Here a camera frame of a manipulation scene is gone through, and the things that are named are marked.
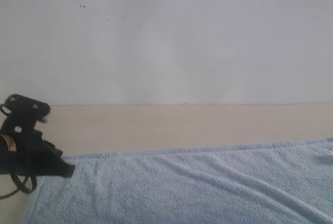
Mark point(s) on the light blue fluffy towel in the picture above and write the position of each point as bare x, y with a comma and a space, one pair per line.
267, 183

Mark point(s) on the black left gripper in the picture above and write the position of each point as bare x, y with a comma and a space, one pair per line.
35, 156

